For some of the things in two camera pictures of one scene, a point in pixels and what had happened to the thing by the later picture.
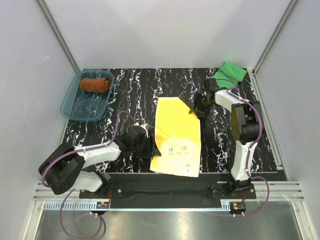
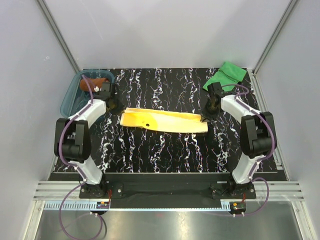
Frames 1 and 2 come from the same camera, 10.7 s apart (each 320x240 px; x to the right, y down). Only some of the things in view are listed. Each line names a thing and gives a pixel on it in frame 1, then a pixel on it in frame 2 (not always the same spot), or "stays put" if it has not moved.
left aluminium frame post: (59, 35) stays put
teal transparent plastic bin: (86, 106) stays put
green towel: (230, 72) stays put
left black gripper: (151, 150) to (115, 98)
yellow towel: (177, 133) to (163, 120)
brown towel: (99, 85) stays put
